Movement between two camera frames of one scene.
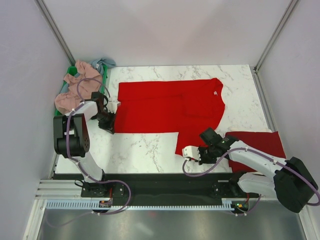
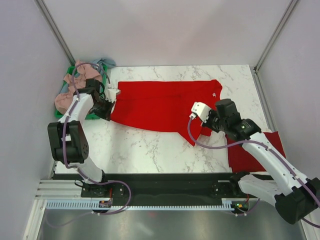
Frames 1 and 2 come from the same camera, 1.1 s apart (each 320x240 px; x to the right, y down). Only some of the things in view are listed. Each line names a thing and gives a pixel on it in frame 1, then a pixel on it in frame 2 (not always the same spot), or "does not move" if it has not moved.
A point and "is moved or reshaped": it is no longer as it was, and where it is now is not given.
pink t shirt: x=81 y=85 does not move
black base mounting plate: x=169 y=190 does not move
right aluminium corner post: x=274 y=35 does not move
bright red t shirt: x=191 y=108 is moved or reshaped
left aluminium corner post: x=55 y=32 does not move
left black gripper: x=109 y=126 -> x=106 y=115
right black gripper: x=203 y=161 -> x=212 y=112
